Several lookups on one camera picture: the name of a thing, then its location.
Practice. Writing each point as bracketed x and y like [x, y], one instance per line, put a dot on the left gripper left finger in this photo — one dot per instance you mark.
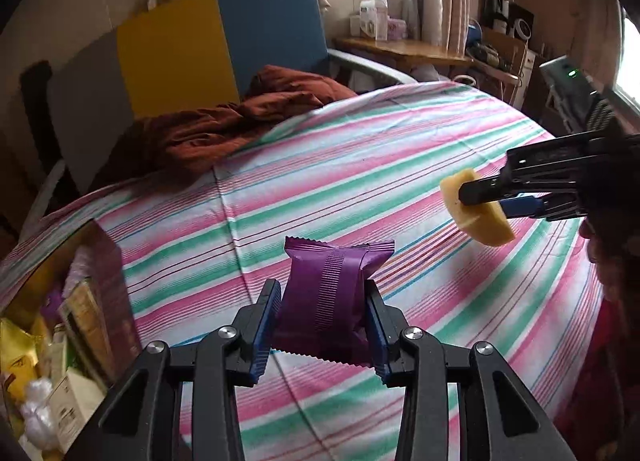
[255, 324]

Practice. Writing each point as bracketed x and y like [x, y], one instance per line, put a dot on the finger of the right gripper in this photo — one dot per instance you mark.
[484, 190]
[522, 207]

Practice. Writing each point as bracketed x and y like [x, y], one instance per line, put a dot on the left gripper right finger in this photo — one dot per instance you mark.
[384, 325]

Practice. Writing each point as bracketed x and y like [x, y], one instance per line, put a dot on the yellow sponge piece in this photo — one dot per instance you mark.
[485, 223]

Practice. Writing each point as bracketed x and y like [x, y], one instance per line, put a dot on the purple snack packet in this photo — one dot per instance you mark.
[323, 305]

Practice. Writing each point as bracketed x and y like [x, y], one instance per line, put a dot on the cream cosmetic box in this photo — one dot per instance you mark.
[84, 323]

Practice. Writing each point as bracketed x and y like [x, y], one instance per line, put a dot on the small white carton box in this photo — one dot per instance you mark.
[72, 403]

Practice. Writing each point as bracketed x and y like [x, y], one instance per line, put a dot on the person's right hand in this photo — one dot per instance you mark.
[611, 270]

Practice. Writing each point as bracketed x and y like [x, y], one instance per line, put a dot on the striped bed sheet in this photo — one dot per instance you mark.
[360, 171]

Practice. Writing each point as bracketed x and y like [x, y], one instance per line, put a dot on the wooden side shelf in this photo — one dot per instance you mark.
[407, 53]

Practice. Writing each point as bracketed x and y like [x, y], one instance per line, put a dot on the gold metal tin tray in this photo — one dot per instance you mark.
[67, 335]

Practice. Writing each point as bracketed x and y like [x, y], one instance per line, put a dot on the rust brown blanket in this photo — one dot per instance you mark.
[188, 143]

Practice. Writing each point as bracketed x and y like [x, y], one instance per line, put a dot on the white product boxes on shelf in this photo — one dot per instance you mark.
[373, 22]

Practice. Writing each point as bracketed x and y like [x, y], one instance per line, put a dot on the grey yellow blue headboard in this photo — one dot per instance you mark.
[183, 55]

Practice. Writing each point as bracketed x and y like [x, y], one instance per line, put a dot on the black rolled mat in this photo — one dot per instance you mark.
[34, 91]

